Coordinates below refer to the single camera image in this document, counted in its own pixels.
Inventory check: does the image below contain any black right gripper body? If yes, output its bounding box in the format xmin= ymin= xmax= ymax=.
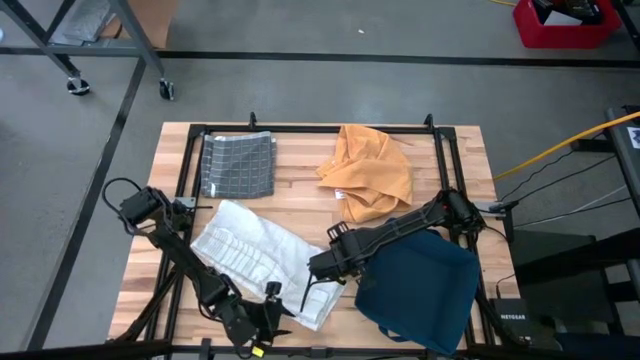
xmin=308 ymin=221 xmax=374 ymax=282

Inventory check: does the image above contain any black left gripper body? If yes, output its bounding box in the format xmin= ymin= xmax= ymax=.
xmin=219 ymin=281 xmax=284 ymax=359

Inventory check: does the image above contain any white checked towel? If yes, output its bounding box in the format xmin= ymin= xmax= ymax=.
xmin=189 ymin=198 xmax=347 ymax=332

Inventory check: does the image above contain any navy fabric storage bin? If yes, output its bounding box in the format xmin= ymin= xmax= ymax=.
xmin=353 ymin=218 xmax=482 ymax=351

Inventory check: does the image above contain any mustard orange towel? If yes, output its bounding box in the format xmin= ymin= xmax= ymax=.
xmin=315 ymin=123 xmax=415 ymax=225

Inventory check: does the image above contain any grey checked towel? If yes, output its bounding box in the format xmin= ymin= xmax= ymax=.
xmin=199 ymin=130 xmax=279 ymax=200

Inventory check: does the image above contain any black equipment stand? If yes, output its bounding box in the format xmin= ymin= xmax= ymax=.
xmin=509 ymin=227 xmax=640 ymax=360

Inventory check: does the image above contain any navy blue seat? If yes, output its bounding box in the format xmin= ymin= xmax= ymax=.
xmin=554 ymin=332 xmax=640 ymax=360

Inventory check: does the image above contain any red plastic crate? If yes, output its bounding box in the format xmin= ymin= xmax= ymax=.
xmin=512 ymin=0 xmax=623 ymax=50

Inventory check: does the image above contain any black side desk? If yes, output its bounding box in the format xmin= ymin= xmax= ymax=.
xmin=603 ymin=104 xmax=640 ymax=221

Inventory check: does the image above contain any brown cardboard box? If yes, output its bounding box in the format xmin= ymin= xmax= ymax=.
xmin=98 ymin=0 xmax=179 ymax=50

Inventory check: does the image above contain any white paper sheet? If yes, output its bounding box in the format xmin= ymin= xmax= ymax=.
xmin=543 ymin=10 xmax=584 ymax=26

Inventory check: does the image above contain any grey plastic bag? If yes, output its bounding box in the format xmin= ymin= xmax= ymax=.
xmin=48 ymin=0 xmax=115 ymax=47

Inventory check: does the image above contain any black device in crate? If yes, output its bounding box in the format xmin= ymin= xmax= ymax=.
xmin=532 ymin=0 xmax=604 ymax=24

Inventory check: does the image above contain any black cable bundle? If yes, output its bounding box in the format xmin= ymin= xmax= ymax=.
xmin=115 ymin=269 xmax=184 ymax=344

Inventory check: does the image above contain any black Netgear network switch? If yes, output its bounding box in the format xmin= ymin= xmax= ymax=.
xmin=489 ymin=298 xmax=532 ymax=345

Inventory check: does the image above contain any black floor cable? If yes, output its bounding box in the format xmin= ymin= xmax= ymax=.
xmin=512 ymin=196 xmax=633 ymax=230
xmin=499 ymin=153 xmax=619 ymax=202

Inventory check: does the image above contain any white floor cable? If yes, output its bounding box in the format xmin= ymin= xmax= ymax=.
xmin=563 ymin=185 xmax=628 ymax=215

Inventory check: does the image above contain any thick yellow cable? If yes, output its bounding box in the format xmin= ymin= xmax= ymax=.
xmin=493 ymin=110 xmax=640 ymax=181

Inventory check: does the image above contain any grey metal cart frame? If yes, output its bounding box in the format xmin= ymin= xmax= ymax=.
xmin=0 ymin=0 xmax=174 ymax=81

